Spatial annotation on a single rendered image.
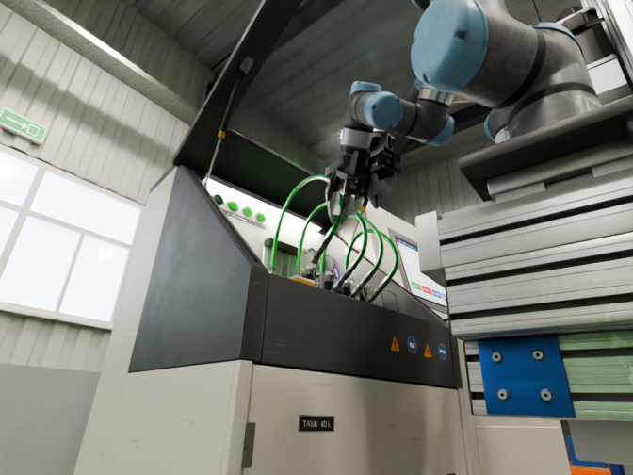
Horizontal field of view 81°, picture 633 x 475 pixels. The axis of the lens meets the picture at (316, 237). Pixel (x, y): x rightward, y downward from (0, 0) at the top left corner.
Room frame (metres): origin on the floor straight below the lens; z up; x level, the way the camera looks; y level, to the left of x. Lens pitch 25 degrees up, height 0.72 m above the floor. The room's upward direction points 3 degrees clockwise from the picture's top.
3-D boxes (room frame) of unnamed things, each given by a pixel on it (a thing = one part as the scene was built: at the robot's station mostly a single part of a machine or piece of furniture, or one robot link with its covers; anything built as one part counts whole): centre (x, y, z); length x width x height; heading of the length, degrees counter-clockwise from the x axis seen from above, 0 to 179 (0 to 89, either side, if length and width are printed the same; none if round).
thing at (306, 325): (0.87, -0.14, 0.87); 0.62 x 0.04 x 0.16; 131
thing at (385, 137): (0.83, -0.16, 1.36); 0.09 x 0.08 x 0.12; 41
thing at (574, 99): (0.42, -0.34, 1.09); 0.15 x 0.15 x 0.10
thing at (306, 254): (1.41, 0.01, 1.20); 0.13 x 0.03 x 0.31; 131
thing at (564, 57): (0.42, -0.33, 1.20); 0.13 x 0.12 x 0.14; 110
